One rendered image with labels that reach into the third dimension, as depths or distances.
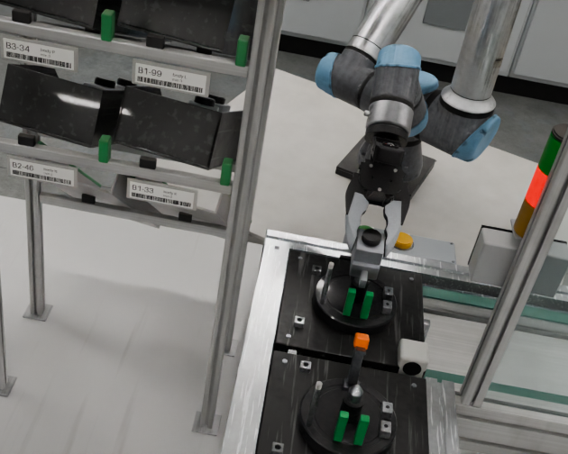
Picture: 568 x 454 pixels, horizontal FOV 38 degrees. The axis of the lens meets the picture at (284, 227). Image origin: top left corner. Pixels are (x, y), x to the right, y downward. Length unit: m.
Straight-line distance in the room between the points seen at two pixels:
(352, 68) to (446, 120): 0.31
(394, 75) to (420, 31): 3.00
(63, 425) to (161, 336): 0.24
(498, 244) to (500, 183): 0.91
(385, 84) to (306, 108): 0.78
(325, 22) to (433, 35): 0.55
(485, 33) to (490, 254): 0.64
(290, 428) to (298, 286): 0.30
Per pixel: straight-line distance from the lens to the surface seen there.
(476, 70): 1.72
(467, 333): 1.50
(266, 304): 1.39
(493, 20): 1.68
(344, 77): 1.54
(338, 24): 4.38
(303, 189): 1.84
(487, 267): 1.18
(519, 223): 1.14
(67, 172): 1.05
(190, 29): 0.98
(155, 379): 1.37
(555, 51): 4.52
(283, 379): 1.25
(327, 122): 2.12
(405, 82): 1.40
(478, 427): 1.35
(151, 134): 1.06
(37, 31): 0.98
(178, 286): 1.54
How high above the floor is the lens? 1.88
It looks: 36 degrees down
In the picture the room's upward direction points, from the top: 11 degrees clockwise
